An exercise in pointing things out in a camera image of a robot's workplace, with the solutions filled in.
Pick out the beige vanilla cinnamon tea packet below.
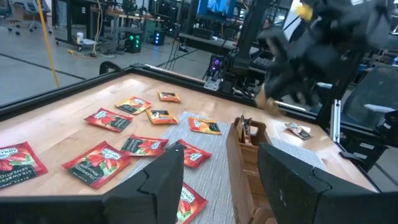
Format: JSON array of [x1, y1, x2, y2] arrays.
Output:
[[284, 121, 313, 140], [254, 84, 281, 115], [236, 114, 246, 144], [243, 117, 253, 146]]

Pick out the grey woven placemat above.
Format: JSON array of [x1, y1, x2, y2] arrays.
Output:
[[118, 111, 326, 224]]

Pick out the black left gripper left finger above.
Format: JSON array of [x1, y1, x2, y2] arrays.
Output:
[[102, 143, 185, 224]]

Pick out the black device blue lights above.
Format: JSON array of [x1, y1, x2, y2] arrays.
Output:
[[152, 29, 167, 47]]

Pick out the yellow cable tag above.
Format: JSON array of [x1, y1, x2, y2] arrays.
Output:
[[295, 2, 313, 21]]

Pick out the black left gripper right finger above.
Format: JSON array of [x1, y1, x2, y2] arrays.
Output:
[[257, 142, 376, 224]]

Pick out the thick black diagonal strut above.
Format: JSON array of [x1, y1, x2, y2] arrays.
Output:
[[317, 51, 366, 125]]

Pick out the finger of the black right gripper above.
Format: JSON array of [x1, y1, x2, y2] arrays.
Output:
[[257, 29, 290, 94], [267, 71, 312, 105]]

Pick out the black frame workbench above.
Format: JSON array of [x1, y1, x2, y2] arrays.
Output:
[[52, 0, 165, 52]]

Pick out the yellow hanging strap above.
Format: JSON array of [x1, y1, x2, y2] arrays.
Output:
[[36, 0, 60, 89]]

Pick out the wooden tea organizer box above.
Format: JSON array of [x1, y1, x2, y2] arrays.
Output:
[[226, 116, 280, 224]]

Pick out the yellow floor cable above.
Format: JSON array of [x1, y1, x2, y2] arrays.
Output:
[[67, 49, 98, 60]]

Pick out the dark office desk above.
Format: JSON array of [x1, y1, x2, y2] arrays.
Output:
[[178, 32, 259, 57]]

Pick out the black vertical rig post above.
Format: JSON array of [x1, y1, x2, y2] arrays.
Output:
[[231, 0, 271, 75]]

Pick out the black mesh office chair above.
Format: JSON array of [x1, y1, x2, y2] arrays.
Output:
[[340, 65, 398, 130]]

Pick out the blue screen monitor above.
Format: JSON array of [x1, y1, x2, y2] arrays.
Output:
[[197, 0, 238, 23]]

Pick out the computer tower green lights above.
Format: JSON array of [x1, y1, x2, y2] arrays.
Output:
[[124, 30, 144, 54]]

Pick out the black keyboard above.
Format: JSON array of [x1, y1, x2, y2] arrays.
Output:
[[251, 55, 274, 72]]

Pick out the black clamp handle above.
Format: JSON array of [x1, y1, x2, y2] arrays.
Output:
[[98, 61, 123, 75]]

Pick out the silver metal bracket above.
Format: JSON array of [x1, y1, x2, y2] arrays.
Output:
[[203, 76, 222, 91]]

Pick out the white aluminium extrusion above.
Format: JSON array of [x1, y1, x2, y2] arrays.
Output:
[[329, 98, 342, 143]]

